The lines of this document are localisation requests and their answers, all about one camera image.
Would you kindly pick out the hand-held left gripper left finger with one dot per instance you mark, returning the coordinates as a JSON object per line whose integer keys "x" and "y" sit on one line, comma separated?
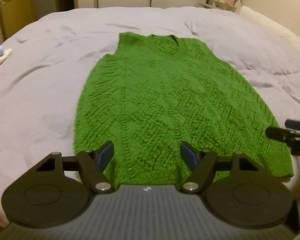
{"x": 105, "y": 155}

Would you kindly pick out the green knitted vest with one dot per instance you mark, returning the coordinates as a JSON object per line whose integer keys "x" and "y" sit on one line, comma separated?
{"x": 165, "y": 92}

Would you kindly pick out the white bed bolster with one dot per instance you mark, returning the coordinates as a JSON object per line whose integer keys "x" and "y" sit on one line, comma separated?
{"x": 265, "y": 22}

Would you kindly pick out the lavender bed cover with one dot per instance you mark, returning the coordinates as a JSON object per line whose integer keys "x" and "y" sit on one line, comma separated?
{"x": 40, "y": 92}

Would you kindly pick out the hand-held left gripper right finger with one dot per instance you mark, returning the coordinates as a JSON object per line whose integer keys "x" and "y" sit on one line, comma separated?
{"x": 187, "y": 155}

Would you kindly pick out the folded cream garment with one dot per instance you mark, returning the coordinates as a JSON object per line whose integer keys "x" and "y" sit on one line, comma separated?
{"x": 1, "y": 58}

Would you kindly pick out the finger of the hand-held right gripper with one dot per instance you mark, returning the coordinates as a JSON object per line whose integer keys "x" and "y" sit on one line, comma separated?
{"x": 296, "y": 124}
{"x": 277, "y": 133}

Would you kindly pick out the wooden door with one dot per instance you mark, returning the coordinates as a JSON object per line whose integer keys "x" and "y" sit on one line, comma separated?
{"x": 17, "y": 12}

